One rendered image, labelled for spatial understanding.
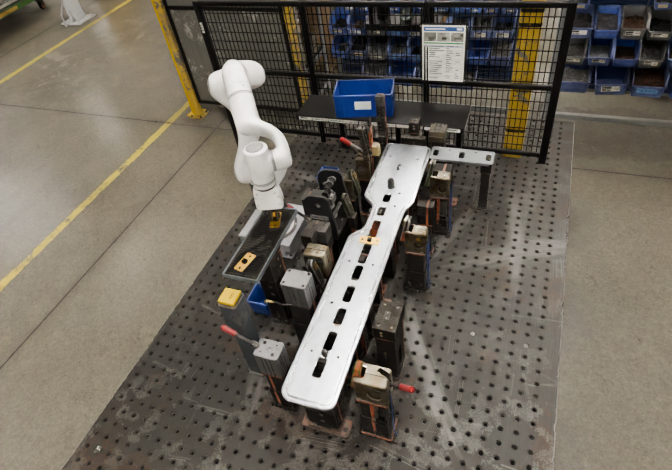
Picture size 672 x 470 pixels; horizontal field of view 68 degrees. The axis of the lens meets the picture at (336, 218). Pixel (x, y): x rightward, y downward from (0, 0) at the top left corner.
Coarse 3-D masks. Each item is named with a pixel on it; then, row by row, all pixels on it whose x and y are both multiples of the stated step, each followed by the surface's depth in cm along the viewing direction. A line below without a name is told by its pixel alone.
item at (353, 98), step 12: (336, 84) 263; (348, 84) 266; (360, 84) 265; (372, 84) 264; (384, 84) 263; (336, 96) 254; (348, 96) 253; (360, 96) 252; (372, 96) 251; (336, 108) 260; (348, 108) 258; (360, 108) 257; (372, 108) 256
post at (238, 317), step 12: (240, 300) 168; (228, 312) 168; (240, 312) 169; (228, 324) 174; (240, 324) 171; (252, 324) 180; (252, 336) 182; (240, 348) 186; (252, 348) 183; (252, 360) 190; (252, 372) 196
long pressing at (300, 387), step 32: (384, 160) 237; (416, 160) 234; (384, 192) 220; (416, 192) 218; (384, 224) 205; (352, 256) 195; (384, 256) 193; (320, 320) 175; (352, 320) 173; (320, 352) 166; (352, 352) 164; (288, 384) 159; (320, 384) 157
